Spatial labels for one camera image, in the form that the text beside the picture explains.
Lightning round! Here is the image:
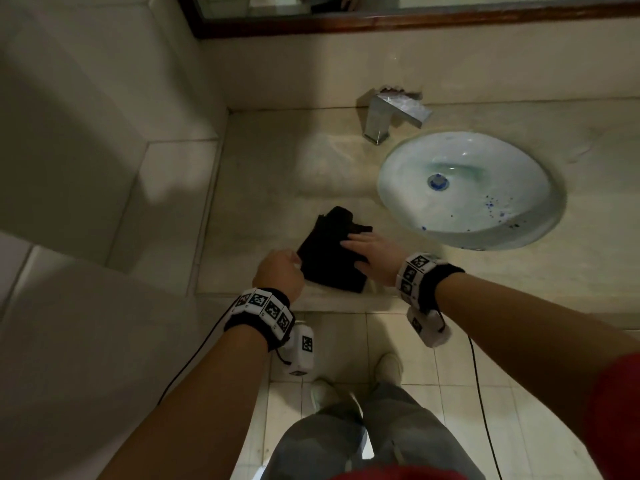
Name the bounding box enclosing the person's left hand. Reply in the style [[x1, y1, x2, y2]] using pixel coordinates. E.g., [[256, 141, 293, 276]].
[[252, 248, 307, 303]]

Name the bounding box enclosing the person's right hand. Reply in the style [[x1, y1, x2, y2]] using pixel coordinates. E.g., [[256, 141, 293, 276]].
[[339, 232, 409, 288]]

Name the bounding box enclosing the black cloth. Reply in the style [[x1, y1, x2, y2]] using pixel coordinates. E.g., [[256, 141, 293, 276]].
[[295, 206, 373, 295]]

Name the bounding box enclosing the person's right forearm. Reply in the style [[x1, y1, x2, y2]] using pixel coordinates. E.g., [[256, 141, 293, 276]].
[[435, 272, 640, 445]]

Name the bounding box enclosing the person's left forearm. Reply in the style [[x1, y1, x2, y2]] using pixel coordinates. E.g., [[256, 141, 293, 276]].
[[97, 324, 269, 480]]

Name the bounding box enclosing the white oval sink basin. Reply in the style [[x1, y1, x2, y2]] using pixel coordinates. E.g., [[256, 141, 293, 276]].
[[375, 130, 567, 251]]

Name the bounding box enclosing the black wristband with white markers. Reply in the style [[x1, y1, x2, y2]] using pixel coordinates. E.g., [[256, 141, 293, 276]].
[[395, 252, 466, 313], [223, 287, 296, 353]]

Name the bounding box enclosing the white shoe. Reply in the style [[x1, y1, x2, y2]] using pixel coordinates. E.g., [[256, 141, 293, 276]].
[[375, 353, 405, 388], [309, 378, 341, 413]]

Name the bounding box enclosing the chrome faucet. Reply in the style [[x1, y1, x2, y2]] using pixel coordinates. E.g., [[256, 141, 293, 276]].
[[357, 86, 433, 145]]

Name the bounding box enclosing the wood framed mirror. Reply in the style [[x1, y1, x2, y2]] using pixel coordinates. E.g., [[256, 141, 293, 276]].
[[175, 0, 640, 41]]

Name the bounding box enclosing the red shirt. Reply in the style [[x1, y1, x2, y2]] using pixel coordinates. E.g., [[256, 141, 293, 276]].
[[329, 352, 640, 480]]

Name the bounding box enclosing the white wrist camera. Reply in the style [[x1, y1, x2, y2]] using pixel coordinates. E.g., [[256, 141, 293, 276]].
[[406, 307, 453, 349], [281, 322, 316, 378]]

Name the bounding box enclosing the black cable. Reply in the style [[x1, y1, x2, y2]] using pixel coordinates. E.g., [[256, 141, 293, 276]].
[[467, 334, 503, 480], [156, 307, 233, 408]]

